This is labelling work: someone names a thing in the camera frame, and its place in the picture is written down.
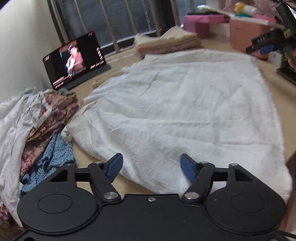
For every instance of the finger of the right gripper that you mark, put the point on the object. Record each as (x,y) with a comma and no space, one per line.
(265,43)

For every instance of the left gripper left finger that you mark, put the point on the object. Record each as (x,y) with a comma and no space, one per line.
(102,174)

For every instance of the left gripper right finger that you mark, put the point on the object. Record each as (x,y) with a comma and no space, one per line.
(200,178)

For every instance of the white skirt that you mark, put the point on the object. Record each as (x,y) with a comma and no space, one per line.
(212,105)

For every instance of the folded beige clothes stack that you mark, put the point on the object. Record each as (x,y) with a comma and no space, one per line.
(173,40)

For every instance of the pink storage box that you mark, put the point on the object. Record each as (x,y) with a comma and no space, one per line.
(242,32)

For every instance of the yellow plush toy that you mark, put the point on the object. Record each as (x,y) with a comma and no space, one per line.
(242,8)

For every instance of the blue knit garment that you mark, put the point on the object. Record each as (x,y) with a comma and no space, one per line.
(57,153)

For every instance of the magenta gift box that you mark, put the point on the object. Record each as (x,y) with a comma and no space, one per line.
(200,23)

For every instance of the red floral garment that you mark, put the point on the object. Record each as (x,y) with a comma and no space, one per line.
(56,111)

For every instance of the white crumpled garment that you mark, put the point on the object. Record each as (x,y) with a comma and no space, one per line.
(18,116)

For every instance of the black tablet with keyboard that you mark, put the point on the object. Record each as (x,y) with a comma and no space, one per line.
(75,62)

